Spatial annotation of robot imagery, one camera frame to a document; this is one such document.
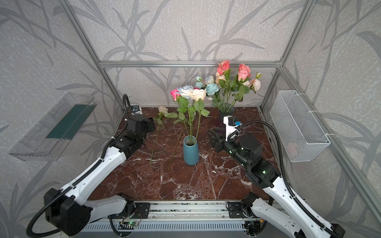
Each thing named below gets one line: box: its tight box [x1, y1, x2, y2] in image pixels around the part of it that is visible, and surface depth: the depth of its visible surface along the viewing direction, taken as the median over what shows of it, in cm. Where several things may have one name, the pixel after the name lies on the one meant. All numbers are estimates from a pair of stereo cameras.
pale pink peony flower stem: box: [242, 71, 263, 94], surface depth 83 cm
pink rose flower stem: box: [231, 63, 252, 105], surface depth 79 cm
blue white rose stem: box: [204, 74, 215, 84], surface depth 84 cm
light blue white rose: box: [176, 85, 194, 144], surface depth 66 cm
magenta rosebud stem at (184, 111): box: [164, 88, 191, 137], surface depth 70 cm
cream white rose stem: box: [190, 89, 210, 139], surface depth 66 cm
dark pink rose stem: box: [217, 59, 231, 105], surface depth 83 cm
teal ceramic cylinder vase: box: [183, 135, 200, 166], surface depth 80 cm
